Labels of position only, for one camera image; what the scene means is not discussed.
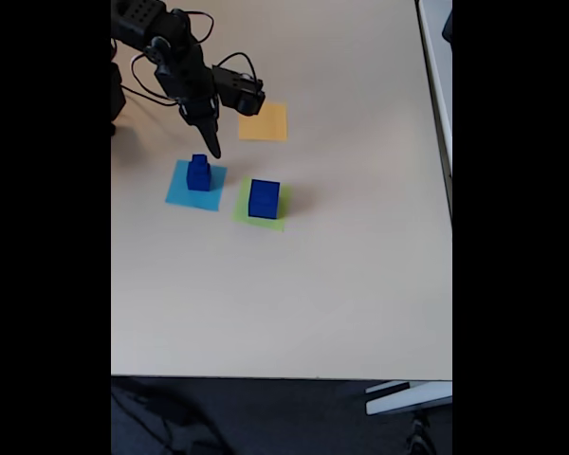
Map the large blue cube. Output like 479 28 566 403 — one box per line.
247 178 282 220

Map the orange paper square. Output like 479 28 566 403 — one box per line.
238 100 289 142

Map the light blue paper square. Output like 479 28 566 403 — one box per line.
164 158 229 212

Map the green paper square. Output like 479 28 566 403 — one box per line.
230 175 294 233

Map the medium blue cube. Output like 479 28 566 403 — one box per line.
186 168 213 191

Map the white table foot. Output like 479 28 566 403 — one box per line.
364 380 453 417

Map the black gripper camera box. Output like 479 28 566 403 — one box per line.
211 64 267 117

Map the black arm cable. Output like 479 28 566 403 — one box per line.
130 50 174 104

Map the black floor cable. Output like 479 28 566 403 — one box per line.
111 378 229 455

